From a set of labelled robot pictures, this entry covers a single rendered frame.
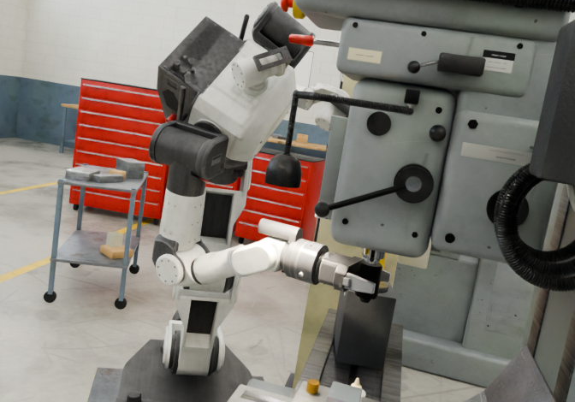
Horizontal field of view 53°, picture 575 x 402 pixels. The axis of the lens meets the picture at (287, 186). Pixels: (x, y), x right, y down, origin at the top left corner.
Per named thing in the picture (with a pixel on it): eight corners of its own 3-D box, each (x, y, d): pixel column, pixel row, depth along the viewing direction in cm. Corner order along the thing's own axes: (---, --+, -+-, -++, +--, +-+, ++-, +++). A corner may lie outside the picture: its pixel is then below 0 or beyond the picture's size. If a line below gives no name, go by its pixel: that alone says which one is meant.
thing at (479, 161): (429, 251, 104) (458, 107, 100) (425, 226, 128) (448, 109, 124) (540, 273, 100) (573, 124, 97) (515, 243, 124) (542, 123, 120)
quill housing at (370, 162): (324, 244, 110) (352, 74, 105) (338, 224, 130) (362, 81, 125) (426, 264, 106) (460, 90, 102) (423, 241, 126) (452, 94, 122)
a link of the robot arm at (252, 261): (275, 268, 123) (228, 281, 130) (295, 257, 131) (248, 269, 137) (265, 240, 123) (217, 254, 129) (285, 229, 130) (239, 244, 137)
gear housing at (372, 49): (333, 71, 104) (342, 14, 102) (347, 79, 128) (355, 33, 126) (527, 99, 98) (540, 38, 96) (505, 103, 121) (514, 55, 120)
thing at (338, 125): (314, 217, 118) (330, 115, 115) (317, 214, 122) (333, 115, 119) (333, 221, 118) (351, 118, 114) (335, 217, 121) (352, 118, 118)
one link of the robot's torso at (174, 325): (163, 349, 209) (167, 315, 207) (217, 352, 213) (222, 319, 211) (161, 377, 189) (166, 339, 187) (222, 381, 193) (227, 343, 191)
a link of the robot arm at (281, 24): (246, 44, 159) (265, 24, 146) (262, 20, 162) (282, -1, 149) (279, 70, 162) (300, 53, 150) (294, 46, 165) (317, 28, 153)
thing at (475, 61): (406, 72, 98) (411, 47, 98) (406, 73, 102) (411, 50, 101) (482, 82, 96) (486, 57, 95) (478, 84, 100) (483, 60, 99)
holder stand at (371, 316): (334, 362, 143) (348, 285, 140) (333, 328, 164) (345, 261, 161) (382, 370, 142) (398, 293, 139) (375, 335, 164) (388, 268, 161)
